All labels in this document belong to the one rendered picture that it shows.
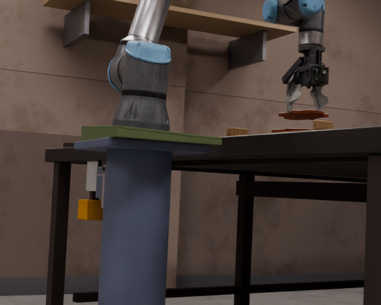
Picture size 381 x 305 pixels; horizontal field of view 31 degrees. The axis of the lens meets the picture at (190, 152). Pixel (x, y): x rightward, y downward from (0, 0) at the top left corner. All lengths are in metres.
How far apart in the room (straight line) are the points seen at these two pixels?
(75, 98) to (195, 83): 0.96
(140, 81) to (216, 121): 3.61
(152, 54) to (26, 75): 3.14
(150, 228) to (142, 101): 0.31
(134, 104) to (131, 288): 0.45
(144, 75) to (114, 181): 0.27
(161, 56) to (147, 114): 0.15
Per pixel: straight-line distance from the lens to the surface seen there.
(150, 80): 1.72
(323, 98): 2.12
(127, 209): 1.68
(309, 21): 2.11
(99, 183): 2.62
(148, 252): 1.69
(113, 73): 1.88
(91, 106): 4.92
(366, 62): 6.22
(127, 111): 1.71
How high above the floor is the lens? 0.76
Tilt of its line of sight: 3 degrees up
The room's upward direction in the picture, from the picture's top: 3 degrees clockwise
